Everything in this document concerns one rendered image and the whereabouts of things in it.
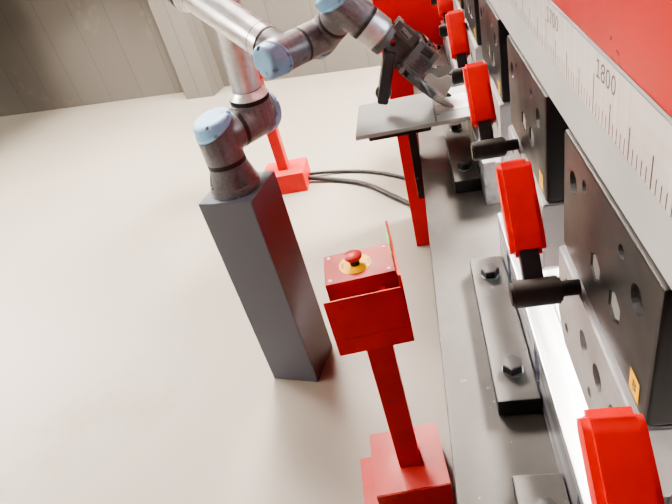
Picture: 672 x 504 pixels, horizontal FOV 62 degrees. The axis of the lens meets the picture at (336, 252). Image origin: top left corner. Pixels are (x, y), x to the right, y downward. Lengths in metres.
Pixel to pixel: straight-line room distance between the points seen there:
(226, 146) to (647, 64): 1.42
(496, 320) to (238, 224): 1.00
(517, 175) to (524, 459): 0.44
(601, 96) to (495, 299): 0.62
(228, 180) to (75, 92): 5.11
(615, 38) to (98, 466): 2.12
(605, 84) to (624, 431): 0.15
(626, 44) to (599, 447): 0.15
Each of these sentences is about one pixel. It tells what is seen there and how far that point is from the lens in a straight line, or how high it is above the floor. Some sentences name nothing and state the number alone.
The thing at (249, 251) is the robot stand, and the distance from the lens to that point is 1.72.
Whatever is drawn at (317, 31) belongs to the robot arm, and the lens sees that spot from 1.27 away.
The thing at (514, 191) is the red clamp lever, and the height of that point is 1.30.
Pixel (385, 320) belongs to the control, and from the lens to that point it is 1.13.
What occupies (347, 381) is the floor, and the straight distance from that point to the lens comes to 2.04.
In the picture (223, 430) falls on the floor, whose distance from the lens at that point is 2.07.
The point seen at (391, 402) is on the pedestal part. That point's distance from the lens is 1.43.
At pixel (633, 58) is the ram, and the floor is 1.41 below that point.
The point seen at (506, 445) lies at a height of 0.88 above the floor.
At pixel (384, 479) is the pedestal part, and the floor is 0.12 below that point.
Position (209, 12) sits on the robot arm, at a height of 1.29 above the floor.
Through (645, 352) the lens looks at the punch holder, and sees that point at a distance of 0.28.
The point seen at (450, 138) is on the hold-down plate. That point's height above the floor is 0.91.
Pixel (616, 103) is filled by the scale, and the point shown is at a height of 1.39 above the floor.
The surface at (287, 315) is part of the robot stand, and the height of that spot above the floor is 0.33.
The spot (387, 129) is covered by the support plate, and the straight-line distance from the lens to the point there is 1.25.
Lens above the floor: 1.50
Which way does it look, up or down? 34 degrees down
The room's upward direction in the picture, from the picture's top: 16 degrees counter-clockwise
